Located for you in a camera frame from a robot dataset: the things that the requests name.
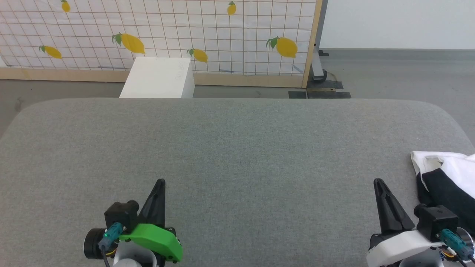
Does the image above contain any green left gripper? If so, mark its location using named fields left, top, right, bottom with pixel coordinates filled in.
left=84, top=179, right=183, bottom=263

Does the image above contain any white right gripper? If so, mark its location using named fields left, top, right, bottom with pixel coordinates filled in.
left=367, top=179, right=475, bottom=267

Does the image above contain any black and white raglan shirt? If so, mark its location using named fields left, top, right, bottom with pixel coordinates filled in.
left=411, top=151, right=475, bottom=238

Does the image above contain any white rectangular box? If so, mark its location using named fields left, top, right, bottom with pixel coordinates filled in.
left=119, top=57, right=195, bottom=99

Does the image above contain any long black floor tape strip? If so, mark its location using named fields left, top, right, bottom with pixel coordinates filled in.
left=307, top=91, right=351, bottom=99

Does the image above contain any black left cable teal plug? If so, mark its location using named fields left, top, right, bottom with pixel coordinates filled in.
left=98, top=222, right=125, bottom=267

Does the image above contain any grey metal stand post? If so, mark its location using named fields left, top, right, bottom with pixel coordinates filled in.
left=311, top=0, right=330, bottom=82

